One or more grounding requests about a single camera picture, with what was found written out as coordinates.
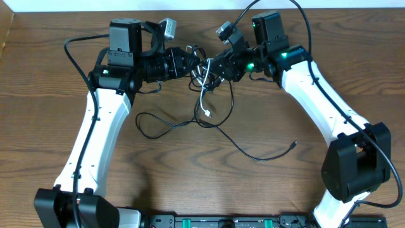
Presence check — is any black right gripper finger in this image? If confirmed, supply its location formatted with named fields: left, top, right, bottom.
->
left=209, top=65, right=228, bottom=79
left=210, top=53, right=228, bottom=70

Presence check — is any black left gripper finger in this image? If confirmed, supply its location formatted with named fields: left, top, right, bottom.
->
left=180, top=49, right=201, bottom=63
left=185, top=60, right=201, bottom=75

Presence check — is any short black USB cable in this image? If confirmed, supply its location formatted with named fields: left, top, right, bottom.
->
left=188, top=47, right=225, bottom=96

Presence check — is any long black USB cable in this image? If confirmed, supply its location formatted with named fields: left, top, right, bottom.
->
left=135, top=46, right=298, bottom=162

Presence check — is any white USB cable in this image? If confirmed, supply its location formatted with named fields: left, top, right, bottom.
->
left=185, top=45, right=213, bottom=118

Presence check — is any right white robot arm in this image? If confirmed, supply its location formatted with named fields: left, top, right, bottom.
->
left=210, top=11, right=391, bottom=227

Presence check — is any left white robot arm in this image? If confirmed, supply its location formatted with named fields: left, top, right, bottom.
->
left=34, top=18, right=200, bottom=227

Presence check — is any cardboard box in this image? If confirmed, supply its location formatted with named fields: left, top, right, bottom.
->
left=0, top=0, right=15, bottom=56

